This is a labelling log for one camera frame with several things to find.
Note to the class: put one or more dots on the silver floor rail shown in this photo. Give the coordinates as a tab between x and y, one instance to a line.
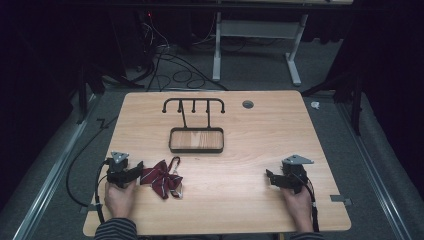
373	166
50	180

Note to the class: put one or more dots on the grey table grommet hole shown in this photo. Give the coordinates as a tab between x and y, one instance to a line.
248	104

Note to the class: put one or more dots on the person's left hand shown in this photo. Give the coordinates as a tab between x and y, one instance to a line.
119	199

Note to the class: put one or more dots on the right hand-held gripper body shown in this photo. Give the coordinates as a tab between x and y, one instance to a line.
295	173

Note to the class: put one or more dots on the dark red striped bow tie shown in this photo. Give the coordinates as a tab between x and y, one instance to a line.
160	178

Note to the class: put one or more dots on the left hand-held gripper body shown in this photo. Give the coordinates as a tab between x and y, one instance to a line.
117	173

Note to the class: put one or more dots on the white metal desk frame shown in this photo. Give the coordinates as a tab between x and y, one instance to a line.
256	30

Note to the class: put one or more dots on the black hook rack with wooden tray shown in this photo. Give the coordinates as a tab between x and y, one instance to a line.
196	133

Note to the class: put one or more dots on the black metal stand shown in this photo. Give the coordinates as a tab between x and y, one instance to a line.
350	93
87	90

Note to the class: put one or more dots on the person's right hand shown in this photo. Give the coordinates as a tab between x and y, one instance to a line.
297	206

